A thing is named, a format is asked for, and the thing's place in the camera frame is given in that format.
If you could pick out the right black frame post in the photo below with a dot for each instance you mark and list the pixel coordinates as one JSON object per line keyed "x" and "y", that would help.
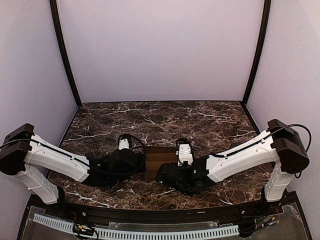
{"x": 258, "y": 51}

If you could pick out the brown cardboard box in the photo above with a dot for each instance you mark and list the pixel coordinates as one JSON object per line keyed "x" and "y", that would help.
{"x": 155, "y": 157}

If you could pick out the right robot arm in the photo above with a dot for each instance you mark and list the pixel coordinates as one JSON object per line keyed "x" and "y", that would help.
{"x": 279, "y": 143}

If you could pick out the black front rail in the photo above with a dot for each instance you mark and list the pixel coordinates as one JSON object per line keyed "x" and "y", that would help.
{"x": 243, "y": 213}

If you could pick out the black frame post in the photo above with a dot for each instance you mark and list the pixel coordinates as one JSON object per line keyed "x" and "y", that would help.
{"x": 63, "y": 51}
{"x": 258, "y": 51}

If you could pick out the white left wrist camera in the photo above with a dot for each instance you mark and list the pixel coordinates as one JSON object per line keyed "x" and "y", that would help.
{"x": 125, "y": 141}

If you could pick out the white slotted cable duct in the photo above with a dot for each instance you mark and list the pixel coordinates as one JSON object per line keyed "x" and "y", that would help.
{"x": 139, "y": 231}

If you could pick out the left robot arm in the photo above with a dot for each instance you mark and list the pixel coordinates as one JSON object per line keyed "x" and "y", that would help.
{"x": 23, "y": 151}

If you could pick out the left black frame post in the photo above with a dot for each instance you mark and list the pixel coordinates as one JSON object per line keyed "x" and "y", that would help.
{"x": 63, "y": 51}

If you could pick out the small circuit board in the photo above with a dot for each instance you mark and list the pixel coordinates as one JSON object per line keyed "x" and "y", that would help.
{"x": 82, "y": 229}

